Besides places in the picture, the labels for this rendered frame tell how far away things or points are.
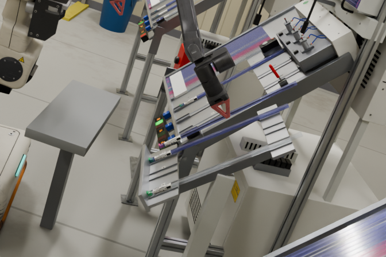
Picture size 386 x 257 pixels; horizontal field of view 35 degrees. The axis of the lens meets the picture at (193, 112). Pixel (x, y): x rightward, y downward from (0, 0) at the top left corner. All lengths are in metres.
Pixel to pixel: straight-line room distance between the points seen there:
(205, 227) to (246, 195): 0.41
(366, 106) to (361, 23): 0.33
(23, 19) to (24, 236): 0.95
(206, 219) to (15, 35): 1.03
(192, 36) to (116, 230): 1.30
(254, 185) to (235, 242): 0.27
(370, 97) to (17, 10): 1.39
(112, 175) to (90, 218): 0.46
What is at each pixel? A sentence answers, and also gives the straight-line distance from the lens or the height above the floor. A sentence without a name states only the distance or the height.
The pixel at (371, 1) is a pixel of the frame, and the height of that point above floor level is 1.44.
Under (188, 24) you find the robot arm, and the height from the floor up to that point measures 1.20.
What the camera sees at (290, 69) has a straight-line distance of 2.39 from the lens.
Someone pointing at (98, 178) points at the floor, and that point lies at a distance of 3.35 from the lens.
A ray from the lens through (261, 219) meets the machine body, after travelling 2.51.
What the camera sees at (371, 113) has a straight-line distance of 2.41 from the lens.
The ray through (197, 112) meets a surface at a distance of 2.44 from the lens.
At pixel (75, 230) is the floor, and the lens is 2.91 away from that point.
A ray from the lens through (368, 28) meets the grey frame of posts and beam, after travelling 2.23.
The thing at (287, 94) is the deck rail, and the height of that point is 1.02.
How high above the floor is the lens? 1.68
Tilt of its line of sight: 22 degrees down
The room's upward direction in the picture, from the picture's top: 19 degrees clockwise
